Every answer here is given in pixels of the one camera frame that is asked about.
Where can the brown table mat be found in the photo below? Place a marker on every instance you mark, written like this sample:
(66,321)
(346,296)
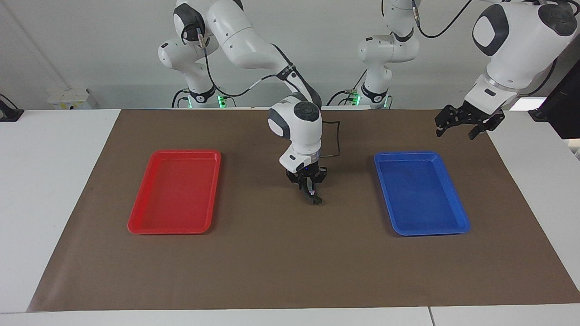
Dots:
(290,262)

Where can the white wall socket box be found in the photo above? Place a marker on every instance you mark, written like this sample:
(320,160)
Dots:
(70,98)

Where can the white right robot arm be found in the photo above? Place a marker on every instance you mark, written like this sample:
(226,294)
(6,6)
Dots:
(253,45)

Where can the black monitor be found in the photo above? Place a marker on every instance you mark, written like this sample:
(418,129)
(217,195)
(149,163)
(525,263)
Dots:
(562,108)

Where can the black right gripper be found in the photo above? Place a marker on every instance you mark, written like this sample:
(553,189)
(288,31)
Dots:
(306,173)

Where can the red plastic tray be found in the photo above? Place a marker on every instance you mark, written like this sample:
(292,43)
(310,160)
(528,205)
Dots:
(174,194)

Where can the black clamp mount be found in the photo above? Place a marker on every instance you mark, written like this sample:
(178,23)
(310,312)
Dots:
(9,113)

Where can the blue plastic tray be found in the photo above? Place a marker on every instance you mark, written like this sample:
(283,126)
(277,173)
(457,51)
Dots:
(421,194)

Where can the curved metal brake shoe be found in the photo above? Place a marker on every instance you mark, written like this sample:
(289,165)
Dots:
(315,198)

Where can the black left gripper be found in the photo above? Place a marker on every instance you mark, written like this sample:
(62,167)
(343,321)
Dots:
(466,115)

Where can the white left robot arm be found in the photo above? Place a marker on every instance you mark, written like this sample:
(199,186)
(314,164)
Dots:
(512,59)

